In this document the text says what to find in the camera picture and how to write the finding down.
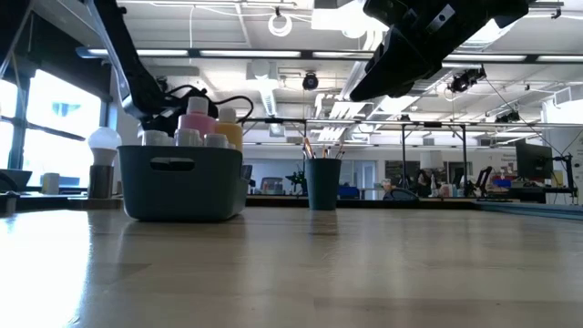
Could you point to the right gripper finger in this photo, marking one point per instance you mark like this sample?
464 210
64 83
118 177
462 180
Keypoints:
391 73

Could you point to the large pink paint bottle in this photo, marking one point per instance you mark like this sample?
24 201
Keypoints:
197 123

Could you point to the large yellow paint bottle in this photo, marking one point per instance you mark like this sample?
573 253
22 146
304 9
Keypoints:
230 130

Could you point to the grey-teal plastic bin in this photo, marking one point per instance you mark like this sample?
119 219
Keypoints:
182 196

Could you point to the thin dark red paintbrush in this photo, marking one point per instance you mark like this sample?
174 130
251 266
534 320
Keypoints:
340 152

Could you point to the paintbrushes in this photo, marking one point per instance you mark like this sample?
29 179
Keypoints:
309 149

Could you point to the black background robot arm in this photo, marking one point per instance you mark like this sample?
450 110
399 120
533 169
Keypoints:
480 180
297 180

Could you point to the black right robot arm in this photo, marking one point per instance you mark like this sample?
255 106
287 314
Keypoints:
514 7

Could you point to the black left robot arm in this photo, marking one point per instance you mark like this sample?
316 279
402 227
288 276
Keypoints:
132 68

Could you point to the long ceiling light bar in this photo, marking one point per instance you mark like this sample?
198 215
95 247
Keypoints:
250 54

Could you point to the blue chair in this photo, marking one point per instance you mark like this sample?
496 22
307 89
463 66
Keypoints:
348 192

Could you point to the white cylinder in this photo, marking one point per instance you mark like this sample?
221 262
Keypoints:
50 183

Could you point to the teal ribbed plastic cup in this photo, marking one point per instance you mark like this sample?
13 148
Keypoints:
322 187

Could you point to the dark slanted panel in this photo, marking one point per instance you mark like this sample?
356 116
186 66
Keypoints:
13 177

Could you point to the black monitor on stand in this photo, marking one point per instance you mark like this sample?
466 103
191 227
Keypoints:
535 161

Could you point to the light blue mat strip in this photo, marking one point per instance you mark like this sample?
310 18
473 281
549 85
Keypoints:
555 212

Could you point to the silver ventilation duct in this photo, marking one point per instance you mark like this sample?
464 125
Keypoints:
432 84

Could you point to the black hanging camera cluster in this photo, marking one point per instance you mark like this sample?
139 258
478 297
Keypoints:
464 81
508 117

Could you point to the black aluminium table frame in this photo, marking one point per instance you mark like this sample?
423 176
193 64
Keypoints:
364 200

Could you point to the black window frame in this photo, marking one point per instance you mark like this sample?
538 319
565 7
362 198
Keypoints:
18 118

